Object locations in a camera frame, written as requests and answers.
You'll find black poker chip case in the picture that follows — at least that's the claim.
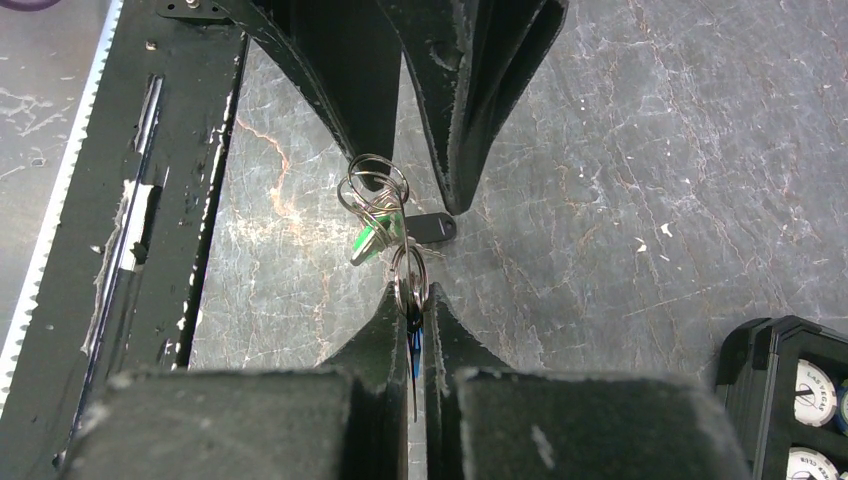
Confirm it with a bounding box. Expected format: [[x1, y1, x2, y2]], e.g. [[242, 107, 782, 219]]
[[716, 315, 847, 479]]

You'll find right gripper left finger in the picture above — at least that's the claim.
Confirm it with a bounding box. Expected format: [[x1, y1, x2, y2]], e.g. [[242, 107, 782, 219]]
[[60, 286, 408, 479]]

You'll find metal keyring with tags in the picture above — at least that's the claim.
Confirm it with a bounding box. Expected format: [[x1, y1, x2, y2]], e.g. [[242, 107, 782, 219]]
[[336, 154, 458, 387]]

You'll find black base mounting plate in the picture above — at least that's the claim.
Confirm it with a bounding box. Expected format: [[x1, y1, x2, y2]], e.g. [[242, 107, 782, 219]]
[[1, 1, 248, 479]]

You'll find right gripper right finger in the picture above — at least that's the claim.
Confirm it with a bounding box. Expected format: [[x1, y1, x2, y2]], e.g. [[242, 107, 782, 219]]
[[422, 283, 751, 479]]

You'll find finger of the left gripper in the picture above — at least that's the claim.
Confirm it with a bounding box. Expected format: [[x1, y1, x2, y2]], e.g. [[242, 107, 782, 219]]
[[380, 0, 569, 215], [215, 0, 401, 174]]

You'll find white cable duct rail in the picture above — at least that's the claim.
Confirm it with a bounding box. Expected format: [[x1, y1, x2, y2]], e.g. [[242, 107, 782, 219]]
[[1, 0, 124, 409]]

